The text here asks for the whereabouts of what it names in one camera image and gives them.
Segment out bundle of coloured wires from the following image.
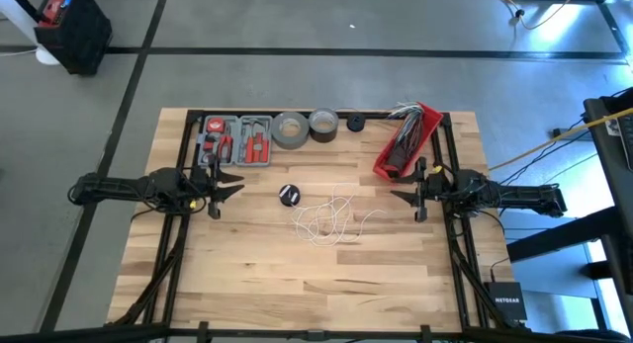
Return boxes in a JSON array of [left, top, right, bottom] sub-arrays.
[[385, 101, 427, 176]]

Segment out grey plastic tool case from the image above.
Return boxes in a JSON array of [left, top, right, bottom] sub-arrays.
[[196, 114, 275, 168]]

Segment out thin white cord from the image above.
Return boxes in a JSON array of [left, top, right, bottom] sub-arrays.
[[290, 182, 387, 248]]

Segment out black aluminium table frame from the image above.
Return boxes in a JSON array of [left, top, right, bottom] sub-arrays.
[[0, 108, 633, 343]]

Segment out black and red toolbox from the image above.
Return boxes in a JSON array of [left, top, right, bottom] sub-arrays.
[[33, 0, 114, 76]]

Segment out black Netgear router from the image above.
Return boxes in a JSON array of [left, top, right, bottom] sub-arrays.
[[483, 281, 529, 322]]

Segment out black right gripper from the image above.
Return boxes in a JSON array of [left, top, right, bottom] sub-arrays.
[[390, 157, 459, 223]]

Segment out black side desk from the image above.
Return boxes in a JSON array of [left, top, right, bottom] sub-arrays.
[[506, 87, 633, 298]]

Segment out pale yellow extension cord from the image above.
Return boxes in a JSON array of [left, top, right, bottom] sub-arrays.
[[474, 0, 585, 32]]

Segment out small black plastic spool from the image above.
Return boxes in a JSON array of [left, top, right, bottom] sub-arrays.
[[278, 183, 302, 208]]

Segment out small grey tape roll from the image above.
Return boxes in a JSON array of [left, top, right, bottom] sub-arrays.
[[308, 107, 340, 144]]

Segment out red plastic bin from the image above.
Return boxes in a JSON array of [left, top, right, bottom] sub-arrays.
[[372, 101, 445, 182]]

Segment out small claw hammer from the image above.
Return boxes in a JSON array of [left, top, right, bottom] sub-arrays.
[[240, 117, 272, 136]]

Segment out yellow cable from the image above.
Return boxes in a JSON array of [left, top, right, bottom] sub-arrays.
[[489, 107, 633, 172]]

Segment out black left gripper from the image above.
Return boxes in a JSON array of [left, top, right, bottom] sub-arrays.
[[190, 155, 245, 220]]

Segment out grey duct tape roll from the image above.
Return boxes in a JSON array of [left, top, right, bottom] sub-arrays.
[[270, 111, 311, 150]]

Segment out red-handled pliers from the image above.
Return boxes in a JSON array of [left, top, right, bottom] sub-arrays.
[[216, 131, 235, 163]]

